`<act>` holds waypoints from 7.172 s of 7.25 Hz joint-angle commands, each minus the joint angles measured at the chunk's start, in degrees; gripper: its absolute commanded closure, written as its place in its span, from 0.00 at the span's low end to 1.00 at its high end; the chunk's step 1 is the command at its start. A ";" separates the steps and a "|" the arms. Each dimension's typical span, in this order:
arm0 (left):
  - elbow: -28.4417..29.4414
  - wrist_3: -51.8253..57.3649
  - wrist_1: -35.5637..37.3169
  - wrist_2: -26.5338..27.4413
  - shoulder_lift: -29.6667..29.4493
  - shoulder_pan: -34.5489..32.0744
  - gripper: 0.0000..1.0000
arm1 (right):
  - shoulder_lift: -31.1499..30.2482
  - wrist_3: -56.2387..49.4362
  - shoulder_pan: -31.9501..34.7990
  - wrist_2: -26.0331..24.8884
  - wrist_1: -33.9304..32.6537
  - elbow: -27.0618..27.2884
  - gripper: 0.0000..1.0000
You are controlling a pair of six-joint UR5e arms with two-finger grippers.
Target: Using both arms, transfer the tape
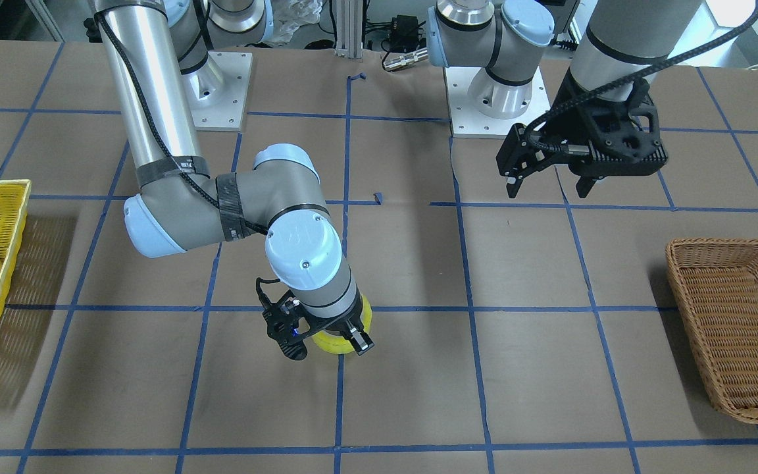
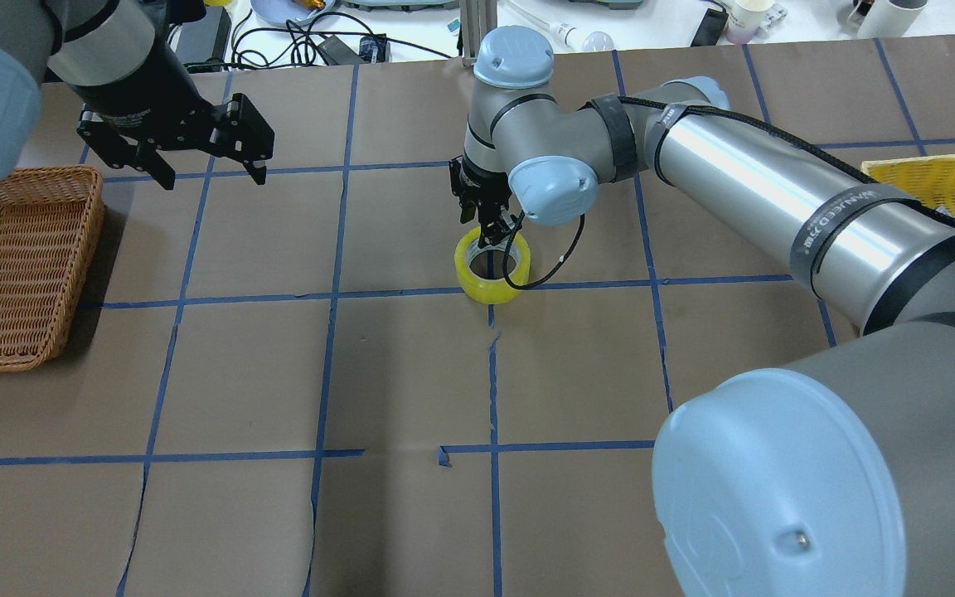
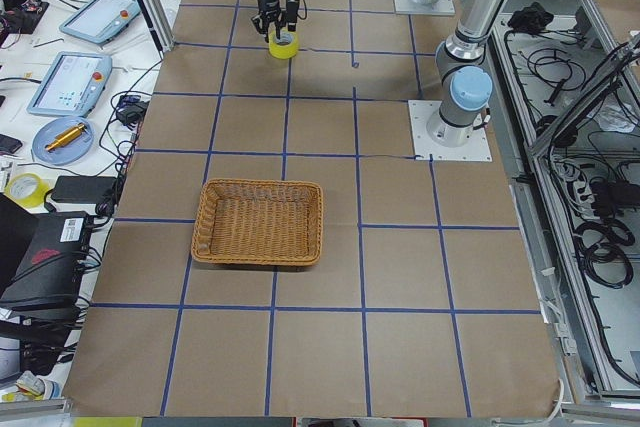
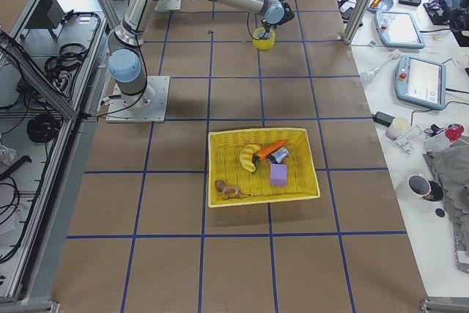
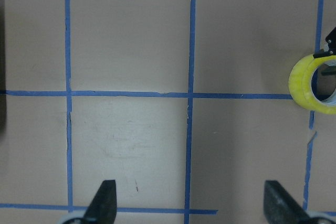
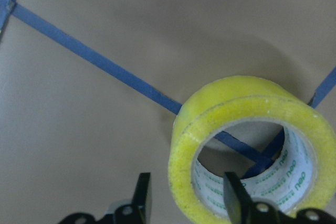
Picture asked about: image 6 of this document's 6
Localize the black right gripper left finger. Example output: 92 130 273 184
60 173 152 223

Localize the yellow tape roll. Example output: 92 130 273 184
168 76 335 223

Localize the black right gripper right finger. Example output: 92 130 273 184
224 172 335 223

